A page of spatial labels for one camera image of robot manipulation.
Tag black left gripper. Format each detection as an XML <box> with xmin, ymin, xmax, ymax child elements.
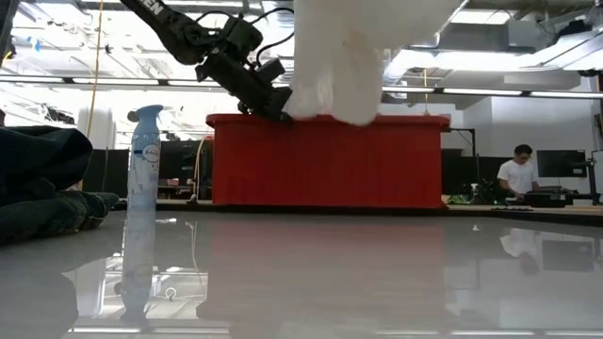
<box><xmin>195</xmin><ymin>52</ymin><xmax>294</xmax><ymax>122</ymax></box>

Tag white garment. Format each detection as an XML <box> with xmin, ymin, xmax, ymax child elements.
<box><xmin>285</xmin><ymin>0</ymin><xmax>465</xmax><ymax>127</ymax></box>

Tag dark denim jeans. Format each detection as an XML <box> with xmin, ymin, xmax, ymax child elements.
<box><xmin>0</xmin><ymin>125</ymin><xmax>122</xmax><ymax>246</ymax></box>

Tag red plastic laundry bin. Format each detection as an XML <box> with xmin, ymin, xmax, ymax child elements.
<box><xmin>205</xmin><ymin>112</ymin><xmax>451</xmax><ymax>210</ymax></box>

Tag blue air freshener spray bottle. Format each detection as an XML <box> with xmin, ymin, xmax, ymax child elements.
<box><xmin>125</xmin><ymin>104</ymin><xmax>165</xmax><ymax>213</ymax></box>

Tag white round column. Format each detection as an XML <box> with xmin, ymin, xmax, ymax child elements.
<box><xmin>77</xmin><ymin>106</ymin><xmax>117</xmax><ymax>151</ymax></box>

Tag long ceiling light strip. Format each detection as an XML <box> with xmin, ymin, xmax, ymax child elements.
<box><xmin>0</xmin><ymin>74</ymin><xmax>603</xmax><ymax>100</ymax></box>

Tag large black monitor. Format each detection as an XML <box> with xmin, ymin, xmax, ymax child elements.
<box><xmin>475</xmin><ymin>155</ymin><xmax>508</xmax><ymax>197</ymax></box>

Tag person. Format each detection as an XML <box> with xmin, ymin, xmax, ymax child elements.
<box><xmin>497</xmin><ymin>144</ymin><xmax>541</xmax><ymax>202</ymax></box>

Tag small black monitor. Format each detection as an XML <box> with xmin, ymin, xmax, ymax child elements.
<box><xmin>536</xmin><ymin>149</ymin><xmax>588</xmax><ymax>179</ymax></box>

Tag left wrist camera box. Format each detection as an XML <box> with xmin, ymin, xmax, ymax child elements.
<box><xmin>256</xmin><ymin>58</ymin><xmax>287</xmax><ymax>86</ymax></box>

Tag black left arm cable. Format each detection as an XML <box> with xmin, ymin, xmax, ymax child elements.
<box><xmin>195</xmin><ymin>7</ymin><xmax>296</xmax><ymax>67</ymax></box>

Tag tan cable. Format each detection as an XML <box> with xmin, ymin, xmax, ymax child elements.
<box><xmin>190</xmin><ymin>136</ymin><xmax>208</xmax><ymax>204</ymax></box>

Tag black metal table frame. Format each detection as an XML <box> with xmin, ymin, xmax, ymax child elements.
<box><xmin>445</xmin><ymin>209</ymin><xmax>603</xmax><ymax>228</ymax></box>

